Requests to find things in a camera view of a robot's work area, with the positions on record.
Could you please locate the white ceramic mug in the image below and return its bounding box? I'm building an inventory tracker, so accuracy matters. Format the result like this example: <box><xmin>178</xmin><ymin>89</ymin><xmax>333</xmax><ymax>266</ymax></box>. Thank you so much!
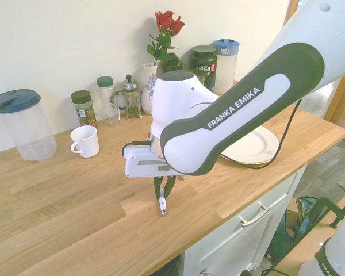
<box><xmin>70</xmin><ymin>125</ymin><xmax>100</xmax><ymax>159</ymax></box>

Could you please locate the green clamp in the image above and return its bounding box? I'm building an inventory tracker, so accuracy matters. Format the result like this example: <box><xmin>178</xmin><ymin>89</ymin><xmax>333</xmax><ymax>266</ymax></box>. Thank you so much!
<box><xmin>306</xmin><ymin>185</ymin><xmax>345</xmax><ymax>228</ymax></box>

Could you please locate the wooden door frame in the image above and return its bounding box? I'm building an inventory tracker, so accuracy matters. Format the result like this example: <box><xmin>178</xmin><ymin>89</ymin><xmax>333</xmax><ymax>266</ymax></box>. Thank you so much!
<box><xmin>323</xmin><ymin>71</ymin><xmax>345</xmax><ymax>125</ymax></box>

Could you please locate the dark green jar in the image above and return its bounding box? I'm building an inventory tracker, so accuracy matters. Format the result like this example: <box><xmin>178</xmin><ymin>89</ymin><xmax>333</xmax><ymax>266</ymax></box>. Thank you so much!
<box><xmin>160</xmin><ymin>52</ymin><xmax>185</xmax><ymax>74</ymax></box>

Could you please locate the metal drawer handle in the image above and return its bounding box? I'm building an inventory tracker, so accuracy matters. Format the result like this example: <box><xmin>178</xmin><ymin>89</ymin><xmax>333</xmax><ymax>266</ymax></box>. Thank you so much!
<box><xmin>237</xmin><ymin>205</ymin><xmax>271</xmax><ymax>228</ymax></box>

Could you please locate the white kitchen cabinet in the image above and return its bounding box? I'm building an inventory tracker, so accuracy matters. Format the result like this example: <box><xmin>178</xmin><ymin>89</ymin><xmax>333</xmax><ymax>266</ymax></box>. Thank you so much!
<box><xmin>183</xmin><ymin>163</ymin><xmax>309</xmax><ymax>276</ymax></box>

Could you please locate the green Vega protein tub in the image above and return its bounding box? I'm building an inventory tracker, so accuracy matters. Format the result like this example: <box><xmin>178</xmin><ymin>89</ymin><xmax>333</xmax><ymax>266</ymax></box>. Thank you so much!
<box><xmin>188</xmin><ymin>45</ymin><xmax>219</xmax><ymax>95</ymax></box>

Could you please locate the white-handled steel spoon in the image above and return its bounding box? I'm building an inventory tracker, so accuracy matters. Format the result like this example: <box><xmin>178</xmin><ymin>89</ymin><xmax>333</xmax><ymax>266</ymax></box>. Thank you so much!
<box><xmin>158</xmin><ymin>185</ymin><xmax>168</xmax><ymax>217</ymax></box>

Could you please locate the clear bottle with green lid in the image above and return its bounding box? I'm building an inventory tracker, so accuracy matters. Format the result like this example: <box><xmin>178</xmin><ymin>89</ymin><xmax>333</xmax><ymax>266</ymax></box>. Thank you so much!
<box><xmin>96</xmin><ymin>75</ymin><xmax>117</xmax><ymax>122</ymax></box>

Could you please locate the black cable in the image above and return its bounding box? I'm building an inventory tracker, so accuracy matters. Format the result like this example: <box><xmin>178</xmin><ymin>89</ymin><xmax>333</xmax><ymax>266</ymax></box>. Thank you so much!
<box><xmin>220</xmin><ymin>97</ymin><xmax>303</xmax><ymax>169</ymax></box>

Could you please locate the glass french press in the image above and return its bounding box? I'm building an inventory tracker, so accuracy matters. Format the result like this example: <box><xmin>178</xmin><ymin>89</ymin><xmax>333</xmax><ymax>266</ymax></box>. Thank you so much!
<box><xmin>112</xmin><ymin>74</ymin><xmax>144</xmax><ymax>120</ymax></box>

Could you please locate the small clear plastic cup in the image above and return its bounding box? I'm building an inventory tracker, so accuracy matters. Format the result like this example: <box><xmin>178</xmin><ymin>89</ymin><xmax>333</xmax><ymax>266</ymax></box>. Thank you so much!
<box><xmin>103</xmin><ymin>103</ymin><xmax>120</xmax><ymax>127</ymax></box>

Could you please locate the white plate with gold rim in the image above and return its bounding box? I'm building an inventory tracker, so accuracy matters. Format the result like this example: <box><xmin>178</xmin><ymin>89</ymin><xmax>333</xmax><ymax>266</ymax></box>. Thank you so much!
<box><xmin>219</xmin><ymin>124</ymin><xmax>281</xmax><ymax>167</ymax></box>

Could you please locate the red roses bouquet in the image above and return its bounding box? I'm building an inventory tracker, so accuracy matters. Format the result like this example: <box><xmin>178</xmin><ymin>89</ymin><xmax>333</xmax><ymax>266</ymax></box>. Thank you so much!
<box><xmin>146</xmin><ymin>10</ymin><xmax>186</xmax><ymax>68</ymax></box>

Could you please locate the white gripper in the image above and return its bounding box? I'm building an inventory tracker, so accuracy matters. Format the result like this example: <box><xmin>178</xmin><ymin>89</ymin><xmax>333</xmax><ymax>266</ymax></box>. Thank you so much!
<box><xmin>124</xmin><ymin>145</ymin><xmax>179</xmax><ymax>201</ymax></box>

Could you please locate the spice jar with dark lid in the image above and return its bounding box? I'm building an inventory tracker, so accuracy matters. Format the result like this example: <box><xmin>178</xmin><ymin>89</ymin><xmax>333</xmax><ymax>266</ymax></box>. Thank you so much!
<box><xmin>70</xmin><ymin>90</ymin><xmax>99</xmax><ymax>129</ymax></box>

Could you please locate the cardboard box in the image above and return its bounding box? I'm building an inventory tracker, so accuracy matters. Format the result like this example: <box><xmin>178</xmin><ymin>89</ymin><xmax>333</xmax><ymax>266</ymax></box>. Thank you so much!
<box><xmin>285</xmin><ymin>196</ymin><xmax>300</xmax><ymax>231</ymax></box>

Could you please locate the clear pitcher with blue lid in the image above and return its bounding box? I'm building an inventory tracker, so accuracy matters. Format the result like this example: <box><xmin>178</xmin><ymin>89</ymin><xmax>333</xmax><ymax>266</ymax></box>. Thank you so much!
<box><xmin>213</xmin><ymin>39</ymin><xmax>240</xmax><ymax>97</ymax></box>

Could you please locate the green bag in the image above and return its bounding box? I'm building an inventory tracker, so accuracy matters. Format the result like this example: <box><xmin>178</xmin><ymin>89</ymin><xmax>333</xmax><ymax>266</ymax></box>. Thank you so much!
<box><xmin>265</xmin><ymin>196</ymin><xmax>323</xmax><ymax>263</ymax></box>

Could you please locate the clear container with teal lid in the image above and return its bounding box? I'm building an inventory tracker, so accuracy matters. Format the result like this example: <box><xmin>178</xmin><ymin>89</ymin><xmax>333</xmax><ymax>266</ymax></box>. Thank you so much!
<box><xmin>0</xmin><ymin>89</ymin><xmax>58</xmax><ymax>162</ymax></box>

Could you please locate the white vase with blue print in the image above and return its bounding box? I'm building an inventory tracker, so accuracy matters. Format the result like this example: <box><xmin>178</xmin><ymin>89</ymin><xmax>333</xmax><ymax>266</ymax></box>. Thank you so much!
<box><xmin>140</xmin><ymin>63</ymin><xmax>159</xmax><ymax>116</ymax></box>

